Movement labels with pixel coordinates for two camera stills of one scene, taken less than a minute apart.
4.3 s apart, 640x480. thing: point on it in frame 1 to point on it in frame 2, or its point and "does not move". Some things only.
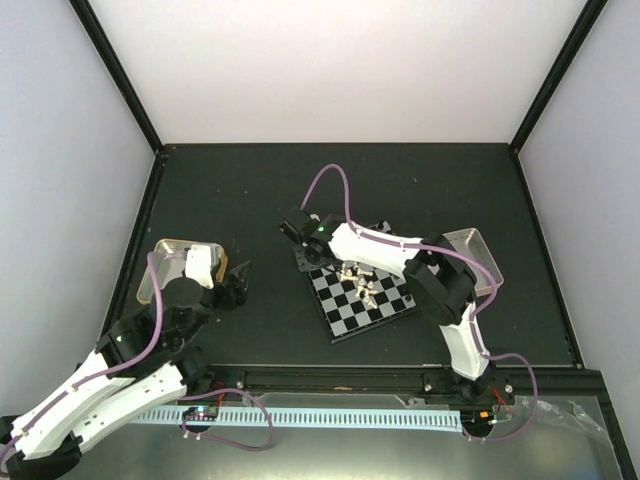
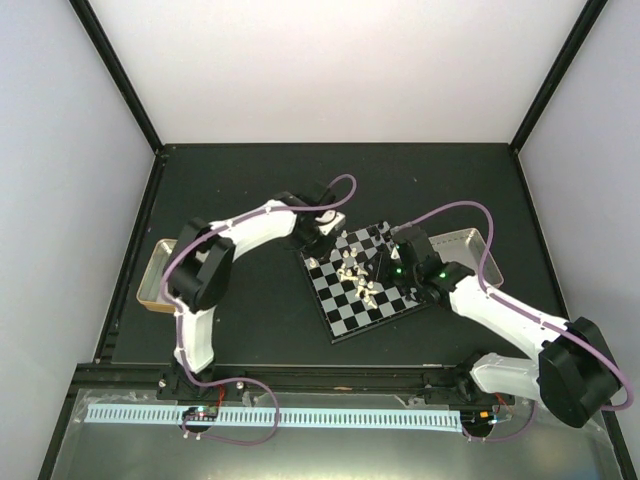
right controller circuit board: (478, 418) does not move
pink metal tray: (471, 243) does not move
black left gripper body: (231, 300) to (311, 245)
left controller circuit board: (200, 413) does not move
